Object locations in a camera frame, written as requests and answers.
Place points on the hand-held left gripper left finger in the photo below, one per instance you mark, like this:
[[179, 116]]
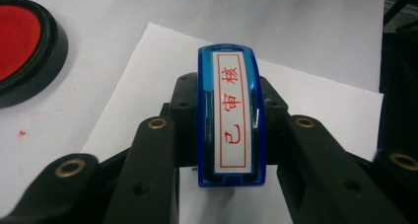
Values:
[[148, 171]]

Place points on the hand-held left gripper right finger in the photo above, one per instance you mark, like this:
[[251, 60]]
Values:
[[322, 171]]

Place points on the white paper sheet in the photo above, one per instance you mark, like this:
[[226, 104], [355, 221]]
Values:
[[138, 86]]

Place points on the blue stamp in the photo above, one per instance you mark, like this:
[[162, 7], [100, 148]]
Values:
[[231, 118]]

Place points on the red ink pad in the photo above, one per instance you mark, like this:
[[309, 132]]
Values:
[[16, 39]]

